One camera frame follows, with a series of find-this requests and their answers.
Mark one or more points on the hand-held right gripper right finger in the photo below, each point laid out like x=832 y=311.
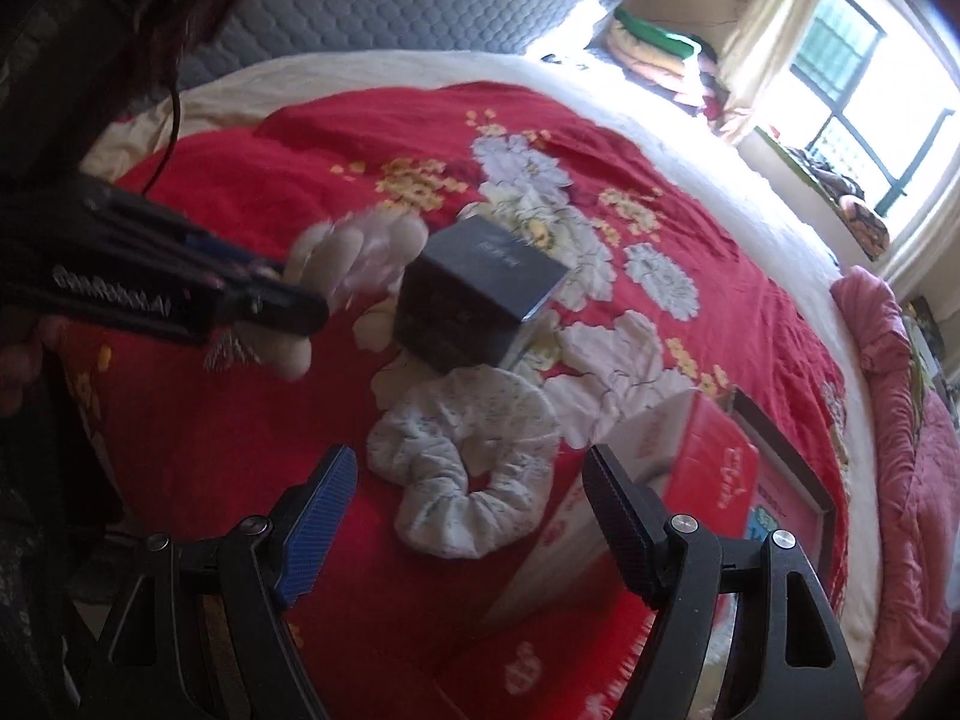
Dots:
x=622 y=532

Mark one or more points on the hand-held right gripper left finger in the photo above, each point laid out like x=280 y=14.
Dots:
x=319 y=525

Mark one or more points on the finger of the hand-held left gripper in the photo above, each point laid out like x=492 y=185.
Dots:
x=277 y=307
x=225 y=255

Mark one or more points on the red tissue pack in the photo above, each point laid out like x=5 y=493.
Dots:
x=697 y=480

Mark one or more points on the white plush rabbit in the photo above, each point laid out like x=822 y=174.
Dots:
x=360 y=247

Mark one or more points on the white floral scrunchie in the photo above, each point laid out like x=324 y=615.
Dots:
x=435 y=427

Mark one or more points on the person's left hand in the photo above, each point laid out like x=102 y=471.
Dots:
x=26 y=367

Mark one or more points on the red floral blanket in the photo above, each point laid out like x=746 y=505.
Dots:
x=300 y=165

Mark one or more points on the dark blue box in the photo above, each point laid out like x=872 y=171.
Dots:
x=465 y=300

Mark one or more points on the pink quilt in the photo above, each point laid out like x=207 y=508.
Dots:
x=900 y=465

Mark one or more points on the clothes on windowsill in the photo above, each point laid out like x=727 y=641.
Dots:
x=862 y=217

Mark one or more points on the cream bed sheet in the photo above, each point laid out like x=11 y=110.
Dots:
x=675 y=135

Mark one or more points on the stack of folded blankets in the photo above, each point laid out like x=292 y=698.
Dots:
x=652 y=52

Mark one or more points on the window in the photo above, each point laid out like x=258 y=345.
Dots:
x=847 y=52

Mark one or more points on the cream curtain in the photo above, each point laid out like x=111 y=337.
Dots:
x=780 y=15

